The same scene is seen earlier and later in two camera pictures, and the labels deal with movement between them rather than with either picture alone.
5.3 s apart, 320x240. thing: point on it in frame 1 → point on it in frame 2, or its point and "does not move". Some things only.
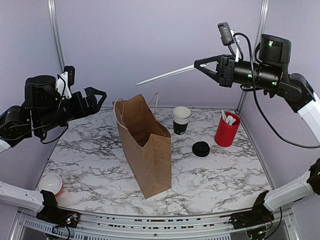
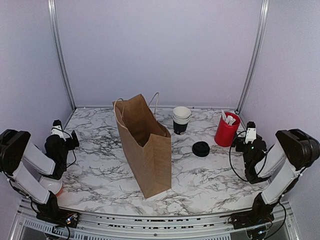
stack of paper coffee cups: x=181 y=117 does not move
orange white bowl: x=51 y=182 does not move
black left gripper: x=82 y=109 → x=75 y=143
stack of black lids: x=201 y=149 does not move
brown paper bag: x=149 y=141 does not move
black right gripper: x=226 y=80 → x=239 y=140
